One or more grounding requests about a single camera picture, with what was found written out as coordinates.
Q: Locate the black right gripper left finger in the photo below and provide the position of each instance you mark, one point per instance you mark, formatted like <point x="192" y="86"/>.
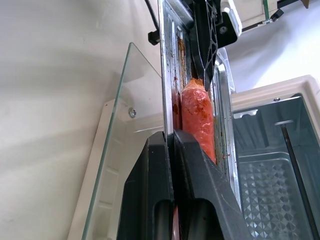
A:
<point x="146" y="185"/>

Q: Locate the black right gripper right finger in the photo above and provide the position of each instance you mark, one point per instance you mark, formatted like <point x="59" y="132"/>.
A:
<point x="200" y="180"/>

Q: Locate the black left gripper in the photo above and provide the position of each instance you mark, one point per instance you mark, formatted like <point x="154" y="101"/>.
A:
<point x="227" y="30"/>

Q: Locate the silver metal baking tray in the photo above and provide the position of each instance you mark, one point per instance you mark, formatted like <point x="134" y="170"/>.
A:
<point x="168" y="75"/>

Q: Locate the glass toaster oven door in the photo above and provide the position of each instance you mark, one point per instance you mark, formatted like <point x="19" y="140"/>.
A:
<point x="117" y="140"/>

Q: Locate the red sausage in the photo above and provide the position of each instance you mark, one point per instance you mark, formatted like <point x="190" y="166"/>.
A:
<point x="198" y="117"/>

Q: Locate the cream toaster oven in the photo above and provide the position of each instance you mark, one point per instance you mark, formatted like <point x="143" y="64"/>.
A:
<point x="272" y="155"/>

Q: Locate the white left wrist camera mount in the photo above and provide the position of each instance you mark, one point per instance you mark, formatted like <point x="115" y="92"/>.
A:
<point x="234" y="15"/>

